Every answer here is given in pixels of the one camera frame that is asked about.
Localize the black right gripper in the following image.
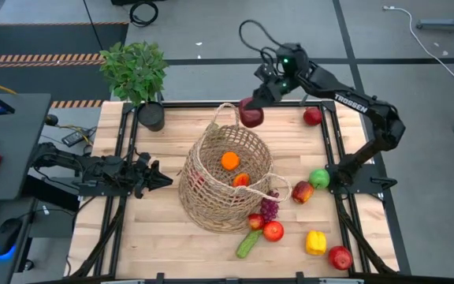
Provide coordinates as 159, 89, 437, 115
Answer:
243, 73, 295, 112

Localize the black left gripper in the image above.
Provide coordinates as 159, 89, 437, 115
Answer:
129, 151, 174, 200

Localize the dark maroon apple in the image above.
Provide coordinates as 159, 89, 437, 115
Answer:
237, 97, 266, 129

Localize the deep red apple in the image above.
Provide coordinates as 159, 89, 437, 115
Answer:
303, 106, 323, 127

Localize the orange fruit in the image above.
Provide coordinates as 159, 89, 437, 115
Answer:
220, 151, 241, 172

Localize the red orange mango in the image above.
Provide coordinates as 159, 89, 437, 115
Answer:
232, 172, 251, 189

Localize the green apple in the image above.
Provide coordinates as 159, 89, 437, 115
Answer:
308, 168, 331, 190

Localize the red yellow apple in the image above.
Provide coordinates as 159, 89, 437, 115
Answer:
247, 213, 266, 231

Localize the green cucumber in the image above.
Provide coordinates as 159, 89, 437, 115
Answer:
235, 230, 264, 260

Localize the yellow bell pepper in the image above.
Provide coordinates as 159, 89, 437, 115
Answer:
305, 230, 328, 256

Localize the large red round fruit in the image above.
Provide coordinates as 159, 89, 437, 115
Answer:
328, 245, 354, 271

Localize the black power adapter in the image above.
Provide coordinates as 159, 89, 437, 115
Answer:
61, 128, 96, 148

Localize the black equipment box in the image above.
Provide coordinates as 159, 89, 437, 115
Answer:
24, 175, 81, 213

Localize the purple grape bunch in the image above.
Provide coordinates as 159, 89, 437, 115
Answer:
259, 190, 281, 223

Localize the green plant in black pot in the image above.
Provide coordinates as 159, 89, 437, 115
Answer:
99, 41, 169, 133

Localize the orange black hazard tape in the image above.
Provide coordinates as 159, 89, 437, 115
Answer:
50, 99, 105, 110
0, 53, 106, 69

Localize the dark grey desk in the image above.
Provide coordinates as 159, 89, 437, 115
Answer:
0, 92, 53, 284

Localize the black computer mouse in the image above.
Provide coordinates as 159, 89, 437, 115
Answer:
0, 217, 24, 260

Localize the black floor mat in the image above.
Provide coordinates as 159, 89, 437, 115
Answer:
0, 22, 130, 102

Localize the grey furniture leg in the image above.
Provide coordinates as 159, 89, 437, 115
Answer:
415, 0, 454, 32

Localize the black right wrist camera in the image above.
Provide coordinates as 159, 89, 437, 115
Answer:
255, 62, 278, 83

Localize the black aluminium table frame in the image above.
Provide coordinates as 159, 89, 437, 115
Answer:
67, 99, 400, 284

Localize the woven seagrass basket with handles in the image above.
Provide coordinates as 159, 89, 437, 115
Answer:
177, 102, 293, 234

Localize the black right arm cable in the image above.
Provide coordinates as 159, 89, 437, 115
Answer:
237, 19, 291, 64

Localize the black coiled cable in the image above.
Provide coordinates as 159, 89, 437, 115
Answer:
128, 0, 160, 28

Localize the white cable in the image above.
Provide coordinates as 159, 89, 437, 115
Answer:
382, 5, 454, 81

